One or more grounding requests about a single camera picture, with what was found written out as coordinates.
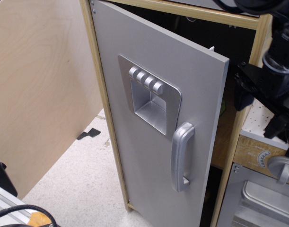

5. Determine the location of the black box at left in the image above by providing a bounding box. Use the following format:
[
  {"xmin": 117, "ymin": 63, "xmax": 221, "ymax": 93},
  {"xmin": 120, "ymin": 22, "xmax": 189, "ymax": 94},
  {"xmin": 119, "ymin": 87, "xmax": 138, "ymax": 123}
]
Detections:
[{"xmin": 0, "ymin": 161, "xmax": 18, "ymax": 197}]

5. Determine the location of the white speckled countertop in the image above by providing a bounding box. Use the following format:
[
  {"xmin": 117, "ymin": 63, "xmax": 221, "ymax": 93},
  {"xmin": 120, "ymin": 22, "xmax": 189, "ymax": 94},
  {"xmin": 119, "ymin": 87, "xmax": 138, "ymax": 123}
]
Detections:
[{"xmin": 240, "ymin": 99, "xmax": 289, "ymax": 150}]

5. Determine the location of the silver fridge door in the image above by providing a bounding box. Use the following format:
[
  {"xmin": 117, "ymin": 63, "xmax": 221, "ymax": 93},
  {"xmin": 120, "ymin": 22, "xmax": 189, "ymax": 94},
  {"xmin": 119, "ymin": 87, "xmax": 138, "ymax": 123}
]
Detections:
[{"xmin": 91, "ymin": 0, "xmax": 229, "ymax": 227}]

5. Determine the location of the aluminium extrusion rail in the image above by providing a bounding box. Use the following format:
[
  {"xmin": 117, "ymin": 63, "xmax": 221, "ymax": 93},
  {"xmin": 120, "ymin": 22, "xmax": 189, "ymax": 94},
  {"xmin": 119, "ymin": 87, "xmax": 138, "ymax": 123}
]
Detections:
[{"xmin": 0, "ymin": 187, "xmax": 32, "ymax": 227}]

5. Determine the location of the silver dispenser panel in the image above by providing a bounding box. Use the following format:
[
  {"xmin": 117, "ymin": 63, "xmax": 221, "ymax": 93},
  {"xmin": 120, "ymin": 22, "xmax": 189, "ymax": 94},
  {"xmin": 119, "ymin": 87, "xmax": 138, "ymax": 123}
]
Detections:
[{"xmin": 118, "ymin": 55, "xmax": 182, "ymax": 139}]

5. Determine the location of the silver freezer door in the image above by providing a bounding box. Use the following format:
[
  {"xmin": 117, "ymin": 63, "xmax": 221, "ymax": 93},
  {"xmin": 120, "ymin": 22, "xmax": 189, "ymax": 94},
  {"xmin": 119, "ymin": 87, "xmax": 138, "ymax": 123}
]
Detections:
[{"xmin": 167, "ymin": 0, "xmax": 264, "ymax": 17}]

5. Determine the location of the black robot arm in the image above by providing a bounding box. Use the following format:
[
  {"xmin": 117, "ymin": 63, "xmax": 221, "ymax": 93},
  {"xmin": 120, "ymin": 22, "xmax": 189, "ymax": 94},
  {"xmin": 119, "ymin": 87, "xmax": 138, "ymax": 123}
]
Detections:
[{"xmin": 215, "ymin": 0, "xmax": 289, "ymax": 141}]

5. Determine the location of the green toy plate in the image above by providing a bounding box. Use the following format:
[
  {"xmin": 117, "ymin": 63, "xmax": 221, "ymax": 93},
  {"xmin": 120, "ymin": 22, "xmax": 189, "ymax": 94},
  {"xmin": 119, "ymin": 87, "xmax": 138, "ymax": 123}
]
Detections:
[{"xmin": 219, "ymin": 99, "xmax": 227, "ymax": 117}]

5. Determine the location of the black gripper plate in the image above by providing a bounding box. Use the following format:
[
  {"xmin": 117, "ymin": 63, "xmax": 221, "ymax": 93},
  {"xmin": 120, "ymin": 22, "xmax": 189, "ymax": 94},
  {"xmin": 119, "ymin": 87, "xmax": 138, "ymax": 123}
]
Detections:
[{"xmin": 234, "ymin": 62, "xmax": 289, "ymax": 140}]

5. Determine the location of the silver oven knob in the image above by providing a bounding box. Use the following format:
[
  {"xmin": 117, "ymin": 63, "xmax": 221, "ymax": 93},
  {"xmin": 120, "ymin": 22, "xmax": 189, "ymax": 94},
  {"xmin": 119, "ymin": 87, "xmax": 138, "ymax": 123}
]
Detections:
[{"xmin": 267, "ymin": 156, "xmax": 289, "ymax": 186}]

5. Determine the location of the silver oven door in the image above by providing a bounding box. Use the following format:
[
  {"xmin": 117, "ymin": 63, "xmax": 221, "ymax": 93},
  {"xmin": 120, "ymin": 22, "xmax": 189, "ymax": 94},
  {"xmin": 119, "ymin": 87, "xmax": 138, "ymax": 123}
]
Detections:
[{"xmin": 217, "ymin": 164, "xmax": 289, "ymax": 227}]

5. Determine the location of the black tape on floor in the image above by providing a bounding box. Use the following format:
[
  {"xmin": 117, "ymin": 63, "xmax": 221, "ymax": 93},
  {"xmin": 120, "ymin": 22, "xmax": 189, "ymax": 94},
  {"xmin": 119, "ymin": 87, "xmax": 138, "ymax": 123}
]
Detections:
[{"xmin": 77, "ymin": 128, "xmax": 101, "ymax": 140}]

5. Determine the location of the silver oven door handle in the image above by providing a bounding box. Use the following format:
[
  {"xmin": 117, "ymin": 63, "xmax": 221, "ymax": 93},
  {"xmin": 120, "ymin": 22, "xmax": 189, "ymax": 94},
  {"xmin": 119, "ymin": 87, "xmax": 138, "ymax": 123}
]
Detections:
[{"xmin": 241, "ymin": 181, "xmax": 289, "ymax": 221}]

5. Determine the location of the silver fridge door handle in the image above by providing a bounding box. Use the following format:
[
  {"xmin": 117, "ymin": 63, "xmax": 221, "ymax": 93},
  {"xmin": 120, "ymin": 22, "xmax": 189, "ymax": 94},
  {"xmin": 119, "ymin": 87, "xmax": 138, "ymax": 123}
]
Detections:
[{"xmin": 171, "ymin": 122, "xmax": 194, "ymax": 192}]

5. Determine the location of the plywood side board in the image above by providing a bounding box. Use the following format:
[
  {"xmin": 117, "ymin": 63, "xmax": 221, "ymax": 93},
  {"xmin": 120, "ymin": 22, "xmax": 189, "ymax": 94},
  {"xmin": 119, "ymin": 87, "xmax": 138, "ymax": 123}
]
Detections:
[{"xmin": 0, "ymin": 0, "xmax": 102, "ymax": 198}]

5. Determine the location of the black braided cable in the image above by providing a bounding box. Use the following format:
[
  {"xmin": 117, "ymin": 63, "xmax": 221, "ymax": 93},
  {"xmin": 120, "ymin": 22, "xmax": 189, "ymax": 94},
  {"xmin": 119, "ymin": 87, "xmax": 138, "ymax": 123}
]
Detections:
[{"xmin": 0, "ymin": 204, "xmax": 58, "ymax": 227}]

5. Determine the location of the orange tape piece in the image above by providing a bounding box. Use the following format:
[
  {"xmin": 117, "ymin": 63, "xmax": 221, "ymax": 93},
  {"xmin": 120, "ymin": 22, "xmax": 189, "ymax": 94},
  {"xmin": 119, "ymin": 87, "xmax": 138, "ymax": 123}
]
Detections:
[{"xmin": 28, "ymin": 212, "xmax": 52, "ymax": 227}]

